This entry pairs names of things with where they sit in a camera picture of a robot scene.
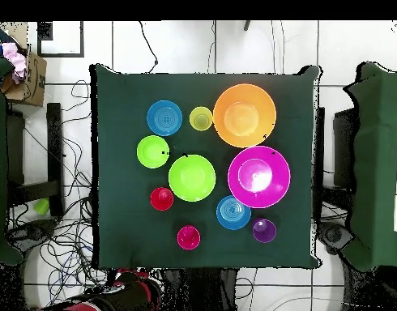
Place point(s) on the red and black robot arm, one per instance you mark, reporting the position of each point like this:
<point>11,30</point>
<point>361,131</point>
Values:
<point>130,294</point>

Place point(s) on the large green plastic bowl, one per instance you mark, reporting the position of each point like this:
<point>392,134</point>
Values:
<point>192,178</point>

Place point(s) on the red plastic cup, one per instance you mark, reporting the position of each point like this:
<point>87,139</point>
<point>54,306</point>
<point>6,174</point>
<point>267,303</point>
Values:
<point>162,199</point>

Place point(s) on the small green plastic bowl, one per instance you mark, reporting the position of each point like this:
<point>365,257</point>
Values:
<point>152,151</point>

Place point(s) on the blue plastic bowl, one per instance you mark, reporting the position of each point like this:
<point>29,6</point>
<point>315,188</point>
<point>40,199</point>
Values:
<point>164,118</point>
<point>233,212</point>

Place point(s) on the yellow plastic cup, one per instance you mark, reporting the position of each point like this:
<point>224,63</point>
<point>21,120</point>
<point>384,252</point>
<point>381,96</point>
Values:
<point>201,118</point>

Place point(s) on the large pink plastic bowl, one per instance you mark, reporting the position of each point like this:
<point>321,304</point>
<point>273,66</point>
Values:
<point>259,177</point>

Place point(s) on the crimson pink plastic cup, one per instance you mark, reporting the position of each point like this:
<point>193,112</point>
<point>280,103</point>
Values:
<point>188,237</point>

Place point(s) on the orange plastic bowl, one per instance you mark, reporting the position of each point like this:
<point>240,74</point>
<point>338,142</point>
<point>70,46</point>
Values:
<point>244,115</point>

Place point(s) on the dark green table cloth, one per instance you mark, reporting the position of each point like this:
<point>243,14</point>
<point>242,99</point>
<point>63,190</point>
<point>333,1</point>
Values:
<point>127,194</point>

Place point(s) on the purple plastic cup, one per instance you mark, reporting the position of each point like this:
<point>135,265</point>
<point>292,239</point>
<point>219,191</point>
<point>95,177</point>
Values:
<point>264,230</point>

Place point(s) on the black metal stand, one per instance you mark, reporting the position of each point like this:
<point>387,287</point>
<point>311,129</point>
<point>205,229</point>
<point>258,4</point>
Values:
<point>54,145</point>

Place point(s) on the black box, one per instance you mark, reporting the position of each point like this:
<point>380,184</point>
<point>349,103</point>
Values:
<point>344,145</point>

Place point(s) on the grey black base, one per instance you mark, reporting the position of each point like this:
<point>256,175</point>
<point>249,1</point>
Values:
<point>333,235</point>

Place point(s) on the green cup on floor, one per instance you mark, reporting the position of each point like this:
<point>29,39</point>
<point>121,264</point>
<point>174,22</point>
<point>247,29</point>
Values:
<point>42,206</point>

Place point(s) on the black base with knob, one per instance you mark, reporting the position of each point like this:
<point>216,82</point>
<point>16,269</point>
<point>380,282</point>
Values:
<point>33,231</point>

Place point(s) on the brown cardboard box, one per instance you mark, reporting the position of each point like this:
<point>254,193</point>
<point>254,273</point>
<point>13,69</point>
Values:
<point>36,84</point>

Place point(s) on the pink cloth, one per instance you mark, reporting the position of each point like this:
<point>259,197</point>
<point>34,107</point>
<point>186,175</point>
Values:
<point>15,58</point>

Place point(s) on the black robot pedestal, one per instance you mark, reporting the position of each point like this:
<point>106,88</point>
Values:
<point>205,291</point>

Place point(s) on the black square frame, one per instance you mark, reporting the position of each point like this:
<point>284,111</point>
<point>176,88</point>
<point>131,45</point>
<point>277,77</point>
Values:
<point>44,32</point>

